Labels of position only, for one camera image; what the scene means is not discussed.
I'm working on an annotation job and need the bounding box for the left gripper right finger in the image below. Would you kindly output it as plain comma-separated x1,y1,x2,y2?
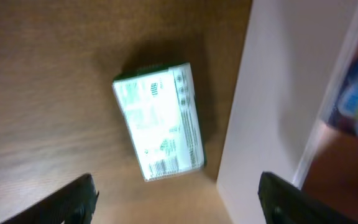
258,172,357,224

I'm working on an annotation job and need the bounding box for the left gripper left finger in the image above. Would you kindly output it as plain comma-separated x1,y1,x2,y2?
3,173,99,224

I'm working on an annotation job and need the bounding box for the green white soap box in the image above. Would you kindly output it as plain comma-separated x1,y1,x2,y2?
112,62,206,182

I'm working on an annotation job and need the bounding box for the white open cardboard box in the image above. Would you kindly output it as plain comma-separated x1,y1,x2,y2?
217,0,358,223

